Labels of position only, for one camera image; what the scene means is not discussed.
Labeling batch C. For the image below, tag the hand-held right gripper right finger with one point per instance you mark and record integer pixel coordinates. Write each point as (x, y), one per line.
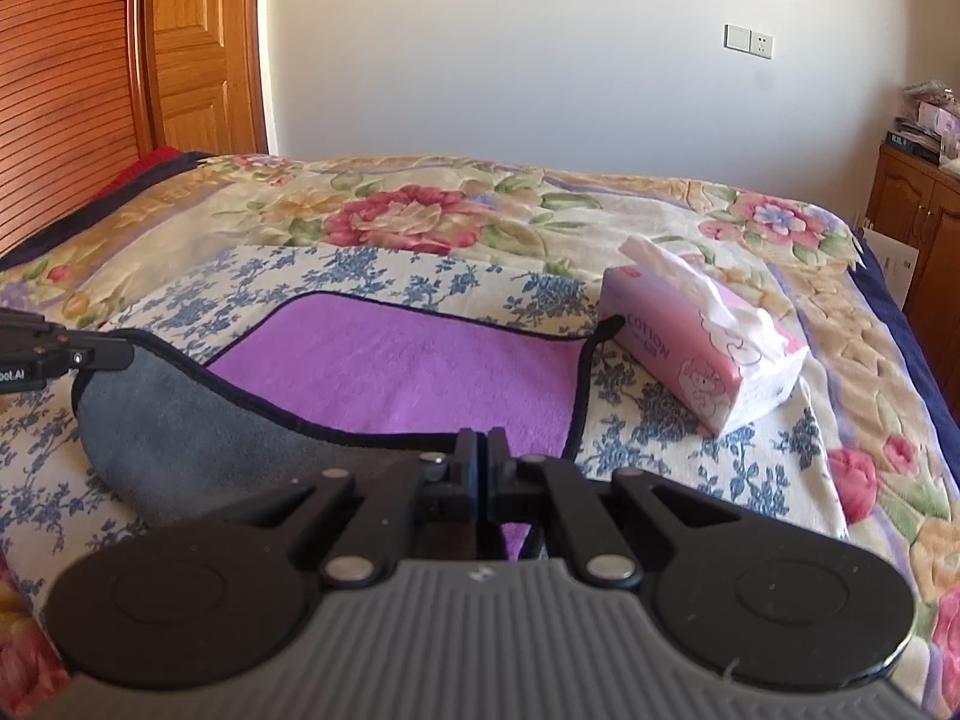
(498, 469)

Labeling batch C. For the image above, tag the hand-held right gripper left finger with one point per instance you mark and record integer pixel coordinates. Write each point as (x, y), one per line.
(471, 469)

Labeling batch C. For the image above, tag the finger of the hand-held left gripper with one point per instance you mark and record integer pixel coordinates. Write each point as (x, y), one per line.
(94, 354)

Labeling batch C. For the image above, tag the purple and grey towel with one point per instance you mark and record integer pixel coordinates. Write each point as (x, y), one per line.
(390, 375)

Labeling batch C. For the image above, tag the blue floral white cloth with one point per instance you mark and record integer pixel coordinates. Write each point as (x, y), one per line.
(660, 412)

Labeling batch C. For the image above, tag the red cloth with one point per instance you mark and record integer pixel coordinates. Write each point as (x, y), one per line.
(146, 169)

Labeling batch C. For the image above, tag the pink tissue pack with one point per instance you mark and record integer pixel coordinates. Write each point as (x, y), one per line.
(697, 360)

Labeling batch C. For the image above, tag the colourful floral blanket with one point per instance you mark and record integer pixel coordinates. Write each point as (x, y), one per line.
(420, 214)

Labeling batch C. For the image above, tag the louvered wooden wardrobe door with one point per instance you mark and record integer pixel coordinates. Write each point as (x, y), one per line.
(64, 90)

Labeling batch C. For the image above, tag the wooden panel door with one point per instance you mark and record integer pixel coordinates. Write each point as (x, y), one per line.
(199, 45)

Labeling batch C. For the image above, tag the dark blue bed sheet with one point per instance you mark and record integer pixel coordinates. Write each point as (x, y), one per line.
(911, 337)

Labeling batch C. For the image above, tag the white cardboard box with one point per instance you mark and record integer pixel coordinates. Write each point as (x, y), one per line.
(892, 262)

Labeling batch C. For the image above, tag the wooden cabinet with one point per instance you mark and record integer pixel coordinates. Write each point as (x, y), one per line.
(919, 225)

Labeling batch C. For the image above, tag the pile of packets and boxes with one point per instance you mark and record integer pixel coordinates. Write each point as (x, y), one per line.
(928, 116)

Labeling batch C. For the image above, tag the white wall switch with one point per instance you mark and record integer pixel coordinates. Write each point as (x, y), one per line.
(737, 38)

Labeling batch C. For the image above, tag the white wall socket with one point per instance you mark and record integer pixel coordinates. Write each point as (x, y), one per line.
(763, 44)

